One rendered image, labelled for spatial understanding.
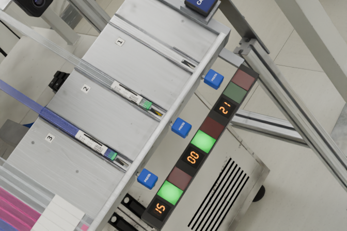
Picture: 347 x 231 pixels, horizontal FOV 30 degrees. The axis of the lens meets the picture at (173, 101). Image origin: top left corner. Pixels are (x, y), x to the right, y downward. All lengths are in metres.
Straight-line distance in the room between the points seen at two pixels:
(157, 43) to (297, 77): 0.99
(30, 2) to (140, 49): 0.28
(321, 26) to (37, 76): 0.77
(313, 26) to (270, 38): 0.79
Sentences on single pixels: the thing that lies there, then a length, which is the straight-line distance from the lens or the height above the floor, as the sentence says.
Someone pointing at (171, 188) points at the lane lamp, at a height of 0.66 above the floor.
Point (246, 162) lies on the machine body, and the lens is 1.78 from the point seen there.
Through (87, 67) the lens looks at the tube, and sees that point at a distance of 1.19.
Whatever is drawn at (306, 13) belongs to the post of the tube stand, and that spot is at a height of 0.49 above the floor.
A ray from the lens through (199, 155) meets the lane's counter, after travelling 1.15.
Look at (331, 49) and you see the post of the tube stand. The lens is 1.60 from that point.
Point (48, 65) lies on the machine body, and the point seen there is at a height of 0.62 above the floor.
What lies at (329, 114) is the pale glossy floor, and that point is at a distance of 1.97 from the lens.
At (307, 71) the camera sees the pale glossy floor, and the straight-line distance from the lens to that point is 2.13.
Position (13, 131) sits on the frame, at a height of 0.66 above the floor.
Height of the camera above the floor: 1.41
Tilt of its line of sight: 36 degrees down
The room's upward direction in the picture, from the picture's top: 44 degrees counter-clockwise
